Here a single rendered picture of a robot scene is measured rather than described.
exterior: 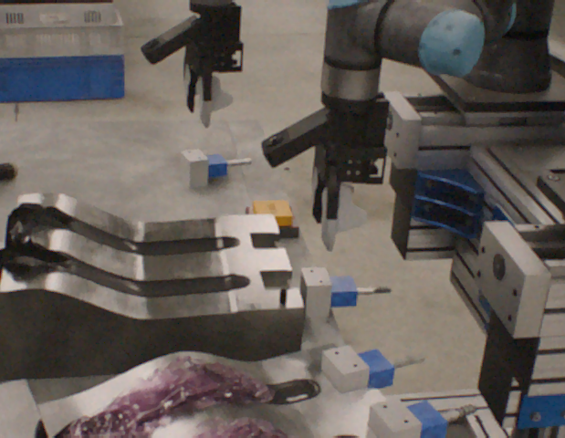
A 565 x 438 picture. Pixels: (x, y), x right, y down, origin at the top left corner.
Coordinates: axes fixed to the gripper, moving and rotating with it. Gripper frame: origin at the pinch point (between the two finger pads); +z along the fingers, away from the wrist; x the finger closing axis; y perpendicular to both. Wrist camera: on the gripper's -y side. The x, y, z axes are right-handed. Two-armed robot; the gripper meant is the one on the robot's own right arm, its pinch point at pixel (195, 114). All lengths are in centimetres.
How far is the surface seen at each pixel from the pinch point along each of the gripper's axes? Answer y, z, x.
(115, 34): 56, 62, 259
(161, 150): -1.2, 13.1, 15.6
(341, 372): -8, 5, -71
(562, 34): 286, 63, 220
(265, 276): -7.1, 4.9, -48.0
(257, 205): 4.2, 9.2, -20.0
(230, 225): -6.8, 4.0, -34.5
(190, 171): -1.7, 9.6, -2.9
